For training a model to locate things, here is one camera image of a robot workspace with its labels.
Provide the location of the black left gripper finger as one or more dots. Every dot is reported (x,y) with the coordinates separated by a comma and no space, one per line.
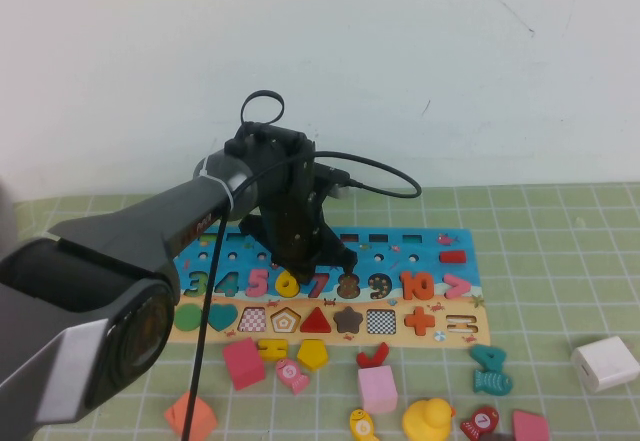
(302,272)
(349,260)

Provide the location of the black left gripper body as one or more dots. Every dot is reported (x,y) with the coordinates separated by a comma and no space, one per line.
(292,211)

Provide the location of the yellow number six piece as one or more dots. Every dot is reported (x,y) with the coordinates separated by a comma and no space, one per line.
(279,286)

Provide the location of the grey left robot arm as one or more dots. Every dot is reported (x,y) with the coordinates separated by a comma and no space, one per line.
(125,231)

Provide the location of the pink number five piece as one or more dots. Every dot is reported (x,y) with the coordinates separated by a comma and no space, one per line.
(260,288)

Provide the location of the red triangle piece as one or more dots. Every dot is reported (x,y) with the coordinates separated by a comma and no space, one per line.
(316,324)

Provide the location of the brown star piece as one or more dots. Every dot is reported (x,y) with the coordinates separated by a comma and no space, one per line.
(348,320)

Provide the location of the orange number ten piece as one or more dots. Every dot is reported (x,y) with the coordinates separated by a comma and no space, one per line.
(407,286)

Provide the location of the blue wooden puzzle board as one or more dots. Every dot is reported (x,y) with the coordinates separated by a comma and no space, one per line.
(430,261)

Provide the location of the yellow pentagon piece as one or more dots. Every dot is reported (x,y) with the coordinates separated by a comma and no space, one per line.
(312,353)

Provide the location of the yellow equals sign piece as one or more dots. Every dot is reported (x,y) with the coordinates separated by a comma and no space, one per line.
(262,350)

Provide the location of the teal heart piece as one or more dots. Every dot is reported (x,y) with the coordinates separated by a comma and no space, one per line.
(223,315)

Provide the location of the orange plus sign piece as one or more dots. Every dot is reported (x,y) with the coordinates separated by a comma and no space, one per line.
(420,321)

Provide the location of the red number seven piece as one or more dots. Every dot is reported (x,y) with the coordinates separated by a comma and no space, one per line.
(370,360)

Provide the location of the red minus sign piece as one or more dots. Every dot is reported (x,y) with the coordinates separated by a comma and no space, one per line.
(453,256)

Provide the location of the pink greater-than sign piece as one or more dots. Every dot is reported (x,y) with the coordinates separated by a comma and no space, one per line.
(465,286)

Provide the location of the green circle piece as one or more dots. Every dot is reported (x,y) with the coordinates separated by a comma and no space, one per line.
(187,317)

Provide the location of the teal number four piece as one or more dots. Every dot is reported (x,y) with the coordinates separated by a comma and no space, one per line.
(497,358)

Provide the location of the dark brown wooden piece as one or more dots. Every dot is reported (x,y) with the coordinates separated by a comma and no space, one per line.
(497,437)

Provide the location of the white zip tie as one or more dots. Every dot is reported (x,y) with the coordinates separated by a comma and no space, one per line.
(220,183)

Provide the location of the pink wooden fish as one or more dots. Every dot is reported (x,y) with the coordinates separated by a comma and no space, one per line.
(290,372)

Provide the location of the rose red square block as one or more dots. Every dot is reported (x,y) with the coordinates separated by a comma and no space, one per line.
(244,363)

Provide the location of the light pink square block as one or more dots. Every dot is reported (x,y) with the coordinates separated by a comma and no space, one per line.
(377,391)

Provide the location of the yellow wooden fish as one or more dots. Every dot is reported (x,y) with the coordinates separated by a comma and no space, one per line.
(362,426)

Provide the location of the orange rhombus block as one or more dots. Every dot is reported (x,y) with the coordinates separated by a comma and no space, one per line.
(205,418)

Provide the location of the yellow rubber duck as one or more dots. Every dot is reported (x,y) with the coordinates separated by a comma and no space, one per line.
(427,418)

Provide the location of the teal wooden fish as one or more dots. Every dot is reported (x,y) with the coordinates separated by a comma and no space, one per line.
(492,382)

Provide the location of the red wooden fish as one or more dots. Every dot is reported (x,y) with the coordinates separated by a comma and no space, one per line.
(480,420)

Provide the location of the pink trapezoid block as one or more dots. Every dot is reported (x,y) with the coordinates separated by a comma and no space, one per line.
(530,426)

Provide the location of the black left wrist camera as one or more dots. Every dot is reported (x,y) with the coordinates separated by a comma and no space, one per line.
(332,177)

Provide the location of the white wall charger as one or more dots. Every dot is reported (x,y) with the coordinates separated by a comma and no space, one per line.
(605,363)

